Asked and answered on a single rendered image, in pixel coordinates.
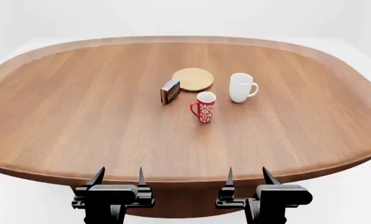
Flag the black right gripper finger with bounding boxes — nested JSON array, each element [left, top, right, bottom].
[[262, 166, 282, 187], [218, 166, 236, 198]]

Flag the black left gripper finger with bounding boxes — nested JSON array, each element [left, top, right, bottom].
[[137, 166, 152, 198], [74, 166, 106, 197]]

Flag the chocolate pudding box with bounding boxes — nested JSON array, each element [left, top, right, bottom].
[[160, 78, 181, 105]]

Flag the round wooden plate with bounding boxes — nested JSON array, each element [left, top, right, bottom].
[[172, 67, 214, 93]]

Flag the red patterned mug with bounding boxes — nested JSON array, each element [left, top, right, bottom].
[[190, 91, 217, 124]]

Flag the white ceramic mug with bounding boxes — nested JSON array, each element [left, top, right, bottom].
[[229, 72, 259, 104]]

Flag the black left gripper camera box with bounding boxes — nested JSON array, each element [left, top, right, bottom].
[[87, 184, 139, 207]]

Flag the wooden table pedestal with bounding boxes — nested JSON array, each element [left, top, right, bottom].
[[69, 179, 268, 219]]

